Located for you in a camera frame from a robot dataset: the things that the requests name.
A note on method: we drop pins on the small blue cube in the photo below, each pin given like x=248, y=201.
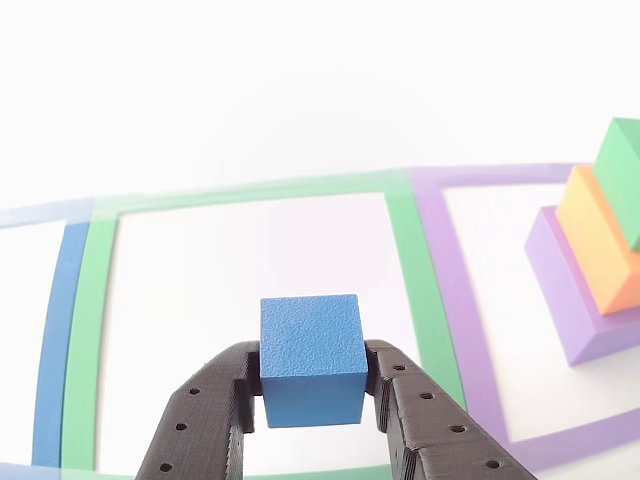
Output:
x=310, y=350

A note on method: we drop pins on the purple cube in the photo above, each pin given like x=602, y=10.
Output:
x=560, y=280

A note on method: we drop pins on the orange cube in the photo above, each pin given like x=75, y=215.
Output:
x=595, y=240

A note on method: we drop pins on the green cube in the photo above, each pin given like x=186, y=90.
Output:
x=620, y=175

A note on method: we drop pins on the green tape square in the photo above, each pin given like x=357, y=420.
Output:
x=420, y=280

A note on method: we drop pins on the purple tape square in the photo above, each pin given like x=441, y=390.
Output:
x=460, y=280

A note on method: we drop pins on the blue tape square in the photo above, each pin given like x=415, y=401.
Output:
x=57, y=310

